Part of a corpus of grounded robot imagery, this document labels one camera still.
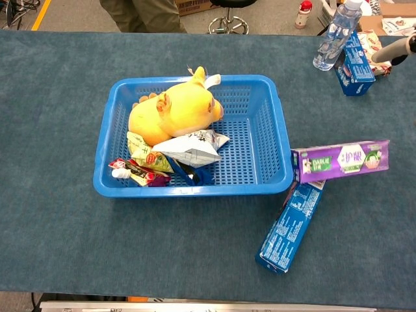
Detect red and white snack packet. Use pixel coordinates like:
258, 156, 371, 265
357, 29, 393, 77

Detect purple snack packet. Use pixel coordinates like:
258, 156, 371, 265
148, 175, 172, 187

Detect black floor cables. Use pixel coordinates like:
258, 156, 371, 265
0, 0, 42, 30

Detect blue and black clip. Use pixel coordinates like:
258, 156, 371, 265
167, 157, 214, 187

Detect open cardboard box with papers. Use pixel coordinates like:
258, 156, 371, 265
359, 3, 416, 37

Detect red pouch with white cap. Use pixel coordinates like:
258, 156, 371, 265
108, 158, 172, 187

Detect aluminium frame rail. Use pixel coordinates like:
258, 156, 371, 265
38, 300, 378, 312

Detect brown printed cardboard box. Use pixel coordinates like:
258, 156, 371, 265
175, 0, 216, 16

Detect person in olive trousers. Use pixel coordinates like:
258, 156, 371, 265
100, 0, 189, 33

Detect blue plastic basket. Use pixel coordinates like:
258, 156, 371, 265
93, 74, 294, 198

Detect teal felt table cloth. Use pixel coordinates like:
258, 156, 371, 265
0, 29, 416, 300

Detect clear plastic water bottle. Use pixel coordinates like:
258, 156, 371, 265
312, 0, 363, 72

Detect yellow plush toy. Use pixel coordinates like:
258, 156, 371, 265
128, 66, 224, 147

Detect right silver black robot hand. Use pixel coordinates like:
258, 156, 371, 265
371, 27, 416, 66

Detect purple toothpaste box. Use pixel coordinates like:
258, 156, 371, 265
291, 139, 391, 185

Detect red and white bottle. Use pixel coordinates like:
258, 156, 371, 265
294, 0, 313, 30

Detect blue toothpaste box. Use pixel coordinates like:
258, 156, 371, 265
255, 180, 326, 276
334, 31, 377, 97

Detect white snack bag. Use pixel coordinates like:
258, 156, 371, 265
151, 129, 231, 169

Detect green yellow snack packet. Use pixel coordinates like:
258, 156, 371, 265
126, 131, 176, 173

